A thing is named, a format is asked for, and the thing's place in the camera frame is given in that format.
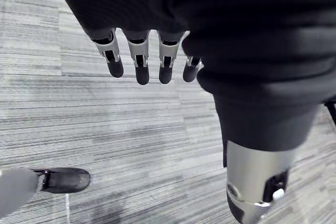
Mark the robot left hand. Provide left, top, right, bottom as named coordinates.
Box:
left=46, top=0, right=336, bottom=224

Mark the black furniture leg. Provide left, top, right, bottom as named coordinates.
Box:
left=324, top=97, right=336, bottom=125

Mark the robot dark foot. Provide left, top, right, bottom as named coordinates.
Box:
left=33, top=167, right=91, bottom=194

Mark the robot silver leg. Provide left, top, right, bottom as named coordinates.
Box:
left=0, top=168, right=39, bottom=219

